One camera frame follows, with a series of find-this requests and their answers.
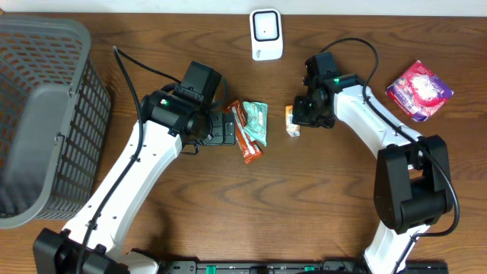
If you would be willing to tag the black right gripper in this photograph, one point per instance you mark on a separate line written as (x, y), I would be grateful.
(300, 118)

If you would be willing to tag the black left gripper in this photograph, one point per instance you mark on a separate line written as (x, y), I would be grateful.
(228, 128)

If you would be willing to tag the teal snack packet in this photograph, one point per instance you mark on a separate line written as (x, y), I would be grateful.
(256, 126)

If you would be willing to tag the small orange white packet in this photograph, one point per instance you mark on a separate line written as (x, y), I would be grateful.
(292, 129)

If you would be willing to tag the orange snack bar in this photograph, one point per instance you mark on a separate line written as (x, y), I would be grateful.
(249, 148)

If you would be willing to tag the purple snack package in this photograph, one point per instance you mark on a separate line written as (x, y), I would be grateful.
(419, 92)

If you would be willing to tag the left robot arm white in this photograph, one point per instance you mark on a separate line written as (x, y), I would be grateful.
(92, 241)

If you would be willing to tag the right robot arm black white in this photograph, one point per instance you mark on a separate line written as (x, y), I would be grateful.
(412, 187)

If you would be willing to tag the grey plastic mesh basket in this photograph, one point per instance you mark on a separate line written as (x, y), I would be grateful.
(55, 111)

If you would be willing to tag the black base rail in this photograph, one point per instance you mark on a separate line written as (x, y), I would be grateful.
(327, 266)

